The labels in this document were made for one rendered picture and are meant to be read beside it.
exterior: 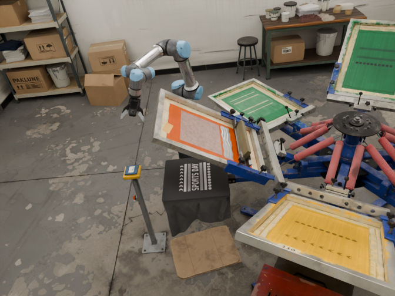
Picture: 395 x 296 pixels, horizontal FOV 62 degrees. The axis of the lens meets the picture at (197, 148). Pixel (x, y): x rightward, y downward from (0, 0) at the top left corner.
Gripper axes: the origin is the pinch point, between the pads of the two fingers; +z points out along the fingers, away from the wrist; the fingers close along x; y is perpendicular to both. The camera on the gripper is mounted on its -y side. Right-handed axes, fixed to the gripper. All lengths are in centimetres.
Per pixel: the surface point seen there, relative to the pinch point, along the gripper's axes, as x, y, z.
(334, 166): -130, -25, -6
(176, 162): -35, 17, 46
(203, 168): -56, 8, 39
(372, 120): -157, 1, -29
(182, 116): -32.5, 9.7, -3.7
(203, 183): -55, -8, 39
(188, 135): -36.9, -9.4, -2.5
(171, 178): -32, 0, 46
